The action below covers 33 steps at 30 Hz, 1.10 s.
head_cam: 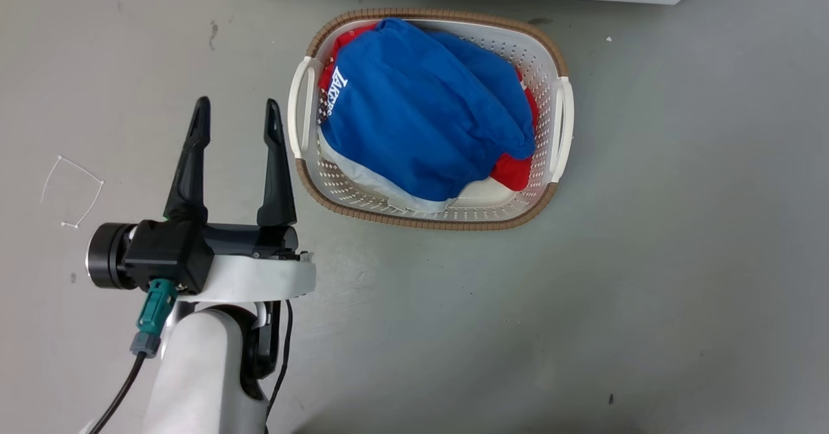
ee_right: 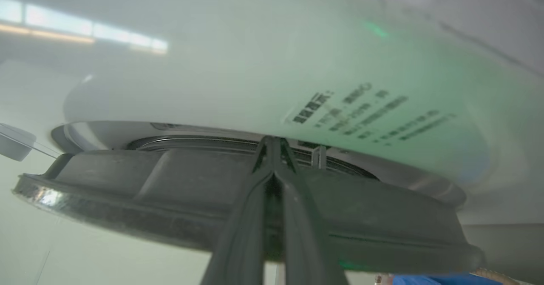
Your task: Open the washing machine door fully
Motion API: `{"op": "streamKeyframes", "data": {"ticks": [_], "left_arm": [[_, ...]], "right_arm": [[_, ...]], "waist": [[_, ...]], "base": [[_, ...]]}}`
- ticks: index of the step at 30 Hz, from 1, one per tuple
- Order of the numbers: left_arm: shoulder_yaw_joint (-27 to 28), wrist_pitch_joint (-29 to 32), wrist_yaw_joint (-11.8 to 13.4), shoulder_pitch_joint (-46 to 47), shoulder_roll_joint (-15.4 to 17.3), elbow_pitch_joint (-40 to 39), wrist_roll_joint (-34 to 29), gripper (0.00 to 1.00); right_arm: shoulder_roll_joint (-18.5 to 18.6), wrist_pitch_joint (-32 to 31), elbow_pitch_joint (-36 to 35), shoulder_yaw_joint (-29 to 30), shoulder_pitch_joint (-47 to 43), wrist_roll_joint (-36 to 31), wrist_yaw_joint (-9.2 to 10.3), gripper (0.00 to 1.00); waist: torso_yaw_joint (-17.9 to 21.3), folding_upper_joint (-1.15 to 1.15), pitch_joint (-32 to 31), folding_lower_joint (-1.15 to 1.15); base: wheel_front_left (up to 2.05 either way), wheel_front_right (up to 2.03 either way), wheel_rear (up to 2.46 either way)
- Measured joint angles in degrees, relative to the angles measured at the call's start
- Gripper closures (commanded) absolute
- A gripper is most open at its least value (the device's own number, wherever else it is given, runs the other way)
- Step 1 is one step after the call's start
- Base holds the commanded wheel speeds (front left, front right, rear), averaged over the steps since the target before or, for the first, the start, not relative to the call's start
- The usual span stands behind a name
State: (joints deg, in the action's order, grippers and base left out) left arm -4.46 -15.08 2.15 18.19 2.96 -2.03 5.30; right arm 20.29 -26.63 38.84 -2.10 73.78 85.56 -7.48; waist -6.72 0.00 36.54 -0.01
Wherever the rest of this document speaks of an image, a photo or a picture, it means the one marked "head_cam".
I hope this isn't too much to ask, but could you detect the left gripper dark and white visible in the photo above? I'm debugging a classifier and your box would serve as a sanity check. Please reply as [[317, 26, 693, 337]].
[[163, 97, 317, 303]]

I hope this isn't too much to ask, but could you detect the blue garment with white lettering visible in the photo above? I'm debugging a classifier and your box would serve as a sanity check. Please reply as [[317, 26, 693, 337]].
[[319, 18, 536, 203]]

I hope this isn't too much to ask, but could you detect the white laundry basket brown rim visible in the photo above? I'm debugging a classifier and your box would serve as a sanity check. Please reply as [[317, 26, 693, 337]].
[[288, 8, 575, 231]]

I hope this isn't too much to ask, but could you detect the black cable with teal connector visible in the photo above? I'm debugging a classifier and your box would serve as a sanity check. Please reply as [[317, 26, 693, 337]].
[[87, 279, 179, 434]]

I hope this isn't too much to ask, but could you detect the thin black cable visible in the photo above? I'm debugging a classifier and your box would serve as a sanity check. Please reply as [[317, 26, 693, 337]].
[[264, 300, 294, 434]]

